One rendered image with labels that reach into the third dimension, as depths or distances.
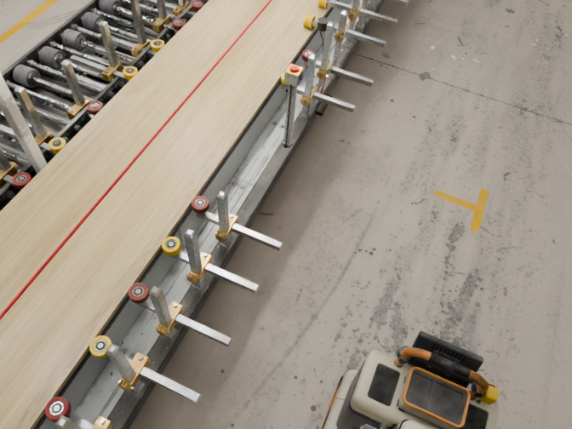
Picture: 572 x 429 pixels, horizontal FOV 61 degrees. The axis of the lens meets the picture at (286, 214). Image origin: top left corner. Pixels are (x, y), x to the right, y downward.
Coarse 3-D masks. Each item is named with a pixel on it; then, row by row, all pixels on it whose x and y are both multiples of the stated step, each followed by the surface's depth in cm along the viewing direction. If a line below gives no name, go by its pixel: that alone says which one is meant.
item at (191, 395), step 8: (128, 360) 189; (144, 368) 188; (144, 376) 188; (152, 376) 186; (160, 376) 187; (160, 384) 186; (168, 384) 185; (176, 384) 185; (176, 392) 185; (184, 392) 184; (192, 392) 184; (192, 400) 183
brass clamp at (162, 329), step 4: (172, 304) 205; (172, 308) 204; (176, 308) 204; (180, 308) 204; (172, 312) 203; (176, 312) 203; (180, 312) 206; (172, 316) 202; (176, 316) 202; (172, 320) 201; (160, 324) 199; (172, 324) 201; (156, 328) 201; (160, 328) 199; (164, 328) 199; (168, 328) 199; (172, 328) 203; (160, 332) 199; (164, 332) 198; (168, 332) 200
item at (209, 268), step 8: (176, 256) 216; (184, 256) 216; (208, 264) 215; (208, 272) 215; (216, 272) 212; (224, 272) 213; (232, 280) 211; (240, 280) 211; (248, 288) 210; (256, 288) 210
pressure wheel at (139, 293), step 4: (136, 284) 200; (140, 284) 201; (144, 284) 201; (132, 288) 200; (136, 288) 200; (140, 288) 200; (144, 288) 200; (132, 292) 199; (136, 292) 199; (140, 292) 199; (144, 292) 199; (148, 292) 200; (132, 296) 197; (136, 296) 198; (140, 296) 198; (144, 296) 198; (148, 296) 201; (132, 300) 198; (136, 300) 197; (140, 300) 198; (144, 300) 199
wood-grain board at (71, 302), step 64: (256, 0) 322; (192, 64) 282; (256, 64) 286; (128, 128) 250; (192, 128) 253; (64, 192) 225; (128, 192) 227; (192, 192) 230; (0, 256) 205; (64, 256) 206; (128, 256) 208; (0, 320) 189; (64, 320) 191; (0, 384) 176; (64, 384) 179
